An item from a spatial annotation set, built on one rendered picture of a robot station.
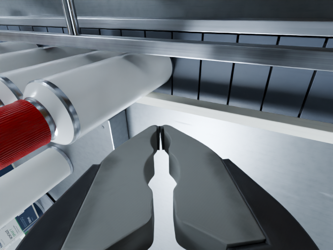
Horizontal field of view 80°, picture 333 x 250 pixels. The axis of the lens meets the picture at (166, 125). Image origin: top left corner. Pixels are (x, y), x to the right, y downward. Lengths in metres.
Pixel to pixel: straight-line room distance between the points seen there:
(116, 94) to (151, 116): 0.21
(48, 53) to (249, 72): 0.24
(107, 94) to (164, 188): 0.35
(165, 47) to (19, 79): 0.12
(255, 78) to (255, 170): 0.18
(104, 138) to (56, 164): 0.18
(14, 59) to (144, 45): 0.15
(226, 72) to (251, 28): 0.05
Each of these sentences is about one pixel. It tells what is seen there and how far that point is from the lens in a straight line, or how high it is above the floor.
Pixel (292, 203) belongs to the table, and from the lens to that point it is 0.41.
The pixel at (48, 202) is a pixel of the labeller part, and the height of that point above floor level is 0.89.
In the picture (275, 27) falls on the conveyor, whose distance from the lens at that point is 0.24.
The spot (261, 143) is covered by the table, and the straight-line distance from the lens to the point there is 0.34.
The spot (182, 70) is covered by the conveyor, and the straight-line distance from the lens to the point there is 0.27.
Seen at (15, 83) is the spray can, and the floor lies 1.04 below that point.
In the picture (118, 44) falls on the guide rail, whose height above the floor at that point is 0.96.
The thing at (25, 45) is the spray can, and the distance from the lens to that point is 0.44.
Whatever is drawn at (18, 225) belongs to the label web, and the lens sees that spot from 0.91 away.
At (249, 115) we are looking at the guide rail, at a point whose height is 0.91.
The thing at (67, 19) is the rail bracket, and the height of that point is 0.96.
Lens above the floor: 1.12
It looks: 50 degrees down
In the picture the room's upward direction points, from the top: 135 degrees counter-clockwise
